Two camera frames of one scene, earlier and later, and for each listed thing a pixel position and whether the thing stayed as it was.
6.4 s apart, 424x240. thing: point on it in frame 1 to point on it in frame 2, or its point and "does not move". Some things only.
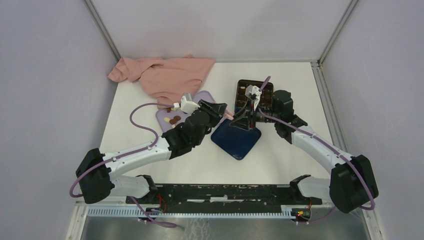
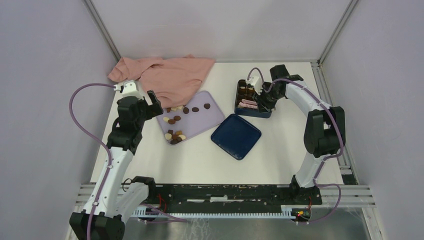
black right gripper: x=242 y=122 to x=260 y=100
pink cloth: x=171 y=80 does not move
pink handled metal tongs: x=229 y=114 to x=247 y=104
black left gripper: x=217 y=109 to x=153 y=109
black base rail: x=224 y=196 does not move
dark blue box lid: x=237 y=141 does not move
